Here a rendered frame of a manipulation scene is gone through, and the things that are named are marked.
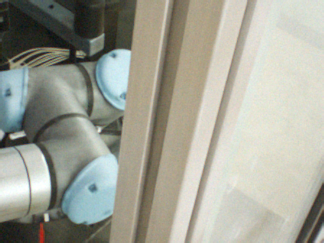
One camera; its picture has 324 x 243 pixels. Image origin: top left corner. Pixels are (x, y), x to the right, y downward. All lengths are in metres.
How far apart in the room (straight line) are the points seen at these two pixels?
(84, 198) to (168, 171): 0.34
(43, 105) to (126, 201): 0.38
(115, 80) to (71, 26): 0.50
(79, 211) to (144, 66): 0.40
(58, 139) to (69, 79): 0.10
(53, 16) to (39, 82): 0.54
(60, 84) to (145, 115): 0.46
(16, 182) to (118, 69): 0.22
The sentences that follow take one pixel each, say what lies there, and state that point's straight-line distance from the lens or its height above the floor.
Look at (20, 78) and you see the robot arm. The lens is 0.76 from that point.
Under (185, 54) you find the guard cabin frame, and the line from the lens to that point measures 0.27.
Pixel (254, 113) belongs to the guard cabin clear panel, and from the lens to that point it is 0.42.
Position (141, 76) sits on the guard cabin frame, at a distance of 0.30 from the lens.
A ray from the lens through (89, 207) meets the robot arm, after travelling 0.67.
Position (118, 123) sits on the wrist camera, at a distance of 1.00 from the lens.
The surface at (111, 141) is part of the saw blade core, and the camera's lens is 1.17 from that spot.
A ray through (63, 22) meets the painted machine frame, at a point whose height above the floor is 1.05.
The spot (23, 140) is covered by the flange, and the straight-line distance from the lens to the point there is 1.15.
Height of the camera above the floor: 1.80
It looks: 44 degrees down
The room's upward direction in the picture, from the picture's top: 10 degrees clockwise
